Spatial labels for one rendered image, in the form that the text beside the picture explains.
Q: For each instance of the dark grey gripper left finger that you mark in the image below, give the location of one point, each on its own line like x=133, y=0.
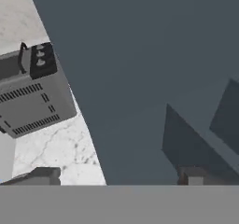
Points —
x=43, y=176

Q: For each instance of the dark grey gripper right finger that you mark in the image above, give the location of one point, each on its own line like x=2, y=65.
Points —
x=194, y=177

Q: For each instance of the grey toaster oven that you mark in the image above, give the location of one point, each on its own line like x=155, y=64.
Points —
x=34, y=103

